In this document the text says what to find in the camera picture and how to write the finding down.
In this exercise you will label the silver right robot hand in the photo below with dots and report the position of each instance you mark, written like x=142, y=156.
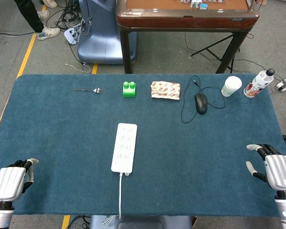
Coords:
x=278, y=170

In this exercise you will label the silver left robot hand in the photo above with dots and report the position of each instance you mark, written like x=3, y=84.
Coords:
x=9, y=181

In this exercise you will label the white power strip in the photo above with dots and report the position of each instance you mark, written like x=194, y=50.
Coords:
x=124, y=148

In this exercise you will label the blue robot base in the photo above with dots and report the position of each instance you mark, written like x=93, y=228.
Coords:
x=102, y=45

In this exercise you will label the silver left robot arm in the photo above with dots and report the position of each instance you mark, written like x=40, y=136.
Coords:
x=1, y=215

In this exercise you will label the blue table cloth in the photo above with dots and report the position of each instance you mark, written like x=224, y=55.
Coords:
x=62, y=133

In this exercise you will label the white printed plastic bottle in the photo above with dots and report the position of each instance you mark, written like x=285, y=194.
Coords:
x=256, y=84

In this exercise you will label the white paper cup stack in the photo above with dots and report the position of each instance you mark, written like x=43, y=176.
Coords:
x=231, y=86

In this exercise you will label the black computer mouse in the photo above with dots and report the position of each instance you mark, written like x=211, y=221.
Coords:
x=201, y=103

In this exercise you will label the metal fork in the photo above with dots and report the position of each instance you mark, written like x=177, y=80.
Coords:
x=97, y=90

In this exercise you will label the grey robot torso base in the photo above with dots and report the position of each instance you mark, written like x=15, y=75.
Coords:
x=140, y=223

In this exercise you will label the red white snack packet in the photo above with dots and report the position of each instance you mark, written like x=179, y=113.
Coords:
x=165, y=90

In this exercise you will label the green toy building block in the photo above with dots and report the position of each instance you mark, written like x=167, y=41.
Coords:
x=129, y=91

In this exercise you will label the white floor socket strip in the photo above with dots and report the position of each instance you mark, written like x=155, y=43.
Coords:
x=70, y=34

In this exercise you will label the person in black trousers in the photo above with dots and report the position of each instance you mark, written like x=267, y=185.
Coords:
x=28, y=14

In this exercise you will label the brown mahjong table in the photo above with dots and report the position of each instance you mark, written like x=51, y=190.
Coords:
x=181, y=20

